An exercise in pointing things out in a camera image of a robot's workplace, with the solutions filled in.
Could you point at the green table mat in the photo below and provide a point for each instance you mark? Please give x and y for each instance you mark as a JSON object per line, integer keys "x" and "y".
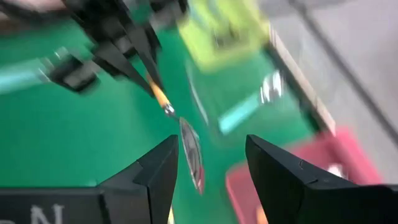
{"x": 62, "y": 140}

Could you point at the pink plastic bin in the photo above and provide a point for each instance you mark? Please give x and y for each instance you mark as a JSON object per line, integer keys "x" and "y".
{"x": 360, "y": 161}

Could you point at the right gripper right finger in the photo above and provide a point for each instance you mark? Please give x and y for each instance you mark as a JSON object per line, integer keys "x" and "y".
{"x": 295, "y": 202}

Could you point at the yellow-green plastic bin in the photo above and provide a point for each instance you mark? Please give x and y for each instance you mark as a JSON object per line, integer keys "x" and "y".
{"x": 202, "y": 53}

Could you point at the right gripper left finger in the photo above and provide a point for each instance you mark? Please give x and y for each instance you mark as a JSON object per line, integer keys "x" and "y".
{"x": 140, "y": 199}

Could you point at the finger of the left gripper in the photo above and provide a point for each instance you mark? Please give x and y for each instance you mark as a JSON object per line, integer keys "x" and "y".
{"x": 121, "y": 68}
{"x": 146, "y": 53}

